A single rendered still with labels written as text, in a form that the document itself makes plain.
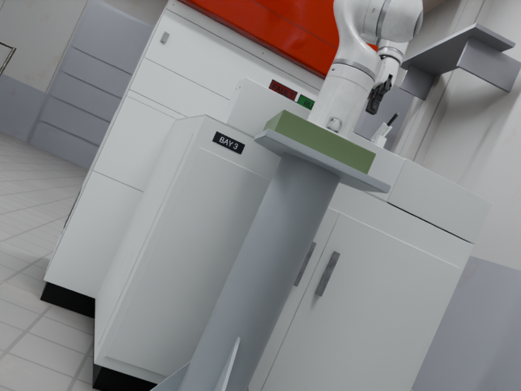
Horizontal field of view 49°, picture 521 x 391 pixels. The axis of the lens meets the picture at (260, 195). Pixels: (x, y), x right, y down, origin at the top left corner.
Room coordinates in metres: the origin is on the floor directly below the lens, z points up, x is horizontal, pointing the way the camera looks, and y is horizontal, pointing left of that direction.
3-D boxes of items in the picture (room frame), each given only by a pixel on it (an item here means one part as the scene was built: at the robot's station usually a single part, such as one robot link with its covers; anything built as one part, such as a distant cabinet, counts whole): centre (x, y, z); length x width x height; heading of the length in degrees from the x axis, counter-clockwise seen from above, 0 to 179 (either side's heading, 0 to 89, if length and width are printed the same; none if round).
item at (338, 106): (1.46, -0.09, 0.97); 0.19 x 0.19 x 0.18
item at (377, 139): (2.01, -0.30, 1.03); 0.06 x 0.04 x 0.13; 17
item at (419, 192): (2.07, -0.43, 0.89); 0.62 x 0.35 x 0.14; 17
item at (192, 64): (2.21, 0.21, 1.02); 0.81 x 0.03 x 0.40; 107
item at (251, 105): (1.68, -0.08, 0.89); 0.55 x 0.09 x 0.14; 107
